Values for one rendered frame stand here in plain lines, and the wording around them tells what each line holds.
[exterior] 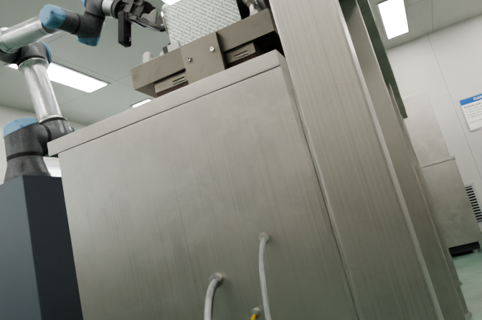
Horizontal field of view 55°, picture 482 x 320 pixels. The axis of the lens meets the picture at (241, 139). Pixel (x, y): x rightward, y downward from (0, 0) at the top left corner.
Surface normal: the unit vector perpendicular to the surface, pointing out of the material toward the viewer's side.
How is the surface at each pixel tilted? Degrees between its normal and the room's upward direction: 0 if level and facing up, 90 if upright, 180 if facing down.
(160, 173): 90
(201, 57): 90
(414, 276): 90
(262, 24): 90
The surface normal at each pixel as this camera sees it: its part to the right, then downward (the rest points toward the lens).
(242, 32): -0.39, -0.13
